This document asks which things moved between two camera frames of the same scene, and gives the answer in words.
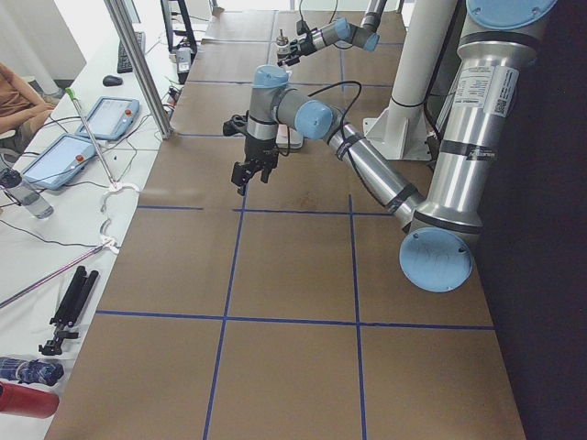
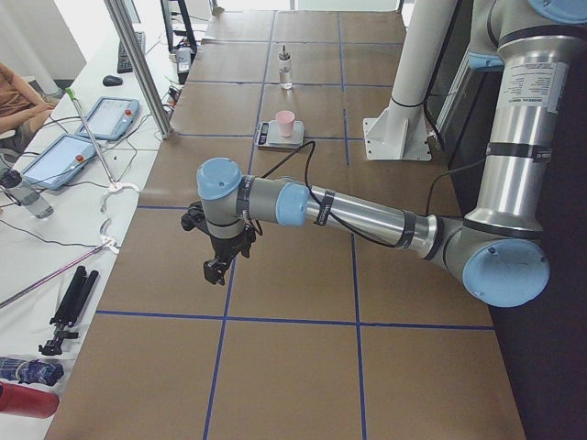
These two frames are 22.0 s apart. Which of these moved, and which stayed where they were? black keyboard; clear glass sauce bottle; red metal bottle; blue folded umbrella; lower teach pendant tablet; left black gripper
Moved: clear glass sauce bottle; left black gripper
Stayed: blue folded umbrella; red metal bottle; black keyboard; lower teach pendant tablet
